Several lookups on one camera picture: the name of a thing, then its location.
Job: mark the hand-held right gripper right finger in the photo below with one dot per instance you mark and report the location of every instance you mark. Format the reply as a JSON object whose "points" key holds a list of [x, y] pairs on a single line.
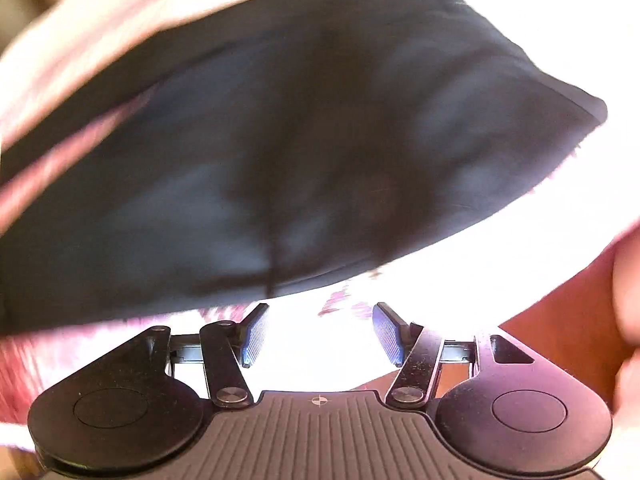
{"points": [[387, 336]]}

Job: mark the pink rose print blanket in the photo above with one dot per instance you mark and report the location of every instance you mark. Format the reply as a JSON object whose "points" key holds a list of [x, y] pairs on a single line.
{"points": [[35, 365]]}

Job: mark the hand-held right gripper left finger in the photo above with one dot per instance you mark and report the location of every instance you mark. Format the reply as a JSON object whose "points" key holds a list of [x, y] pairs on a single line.
{"points": [[254, 334]]}

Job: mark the black cloth garment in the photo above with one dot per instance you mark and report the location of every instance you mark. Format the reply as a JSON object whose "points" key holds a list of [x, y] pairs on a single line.
{"points": [[280, 150]]}

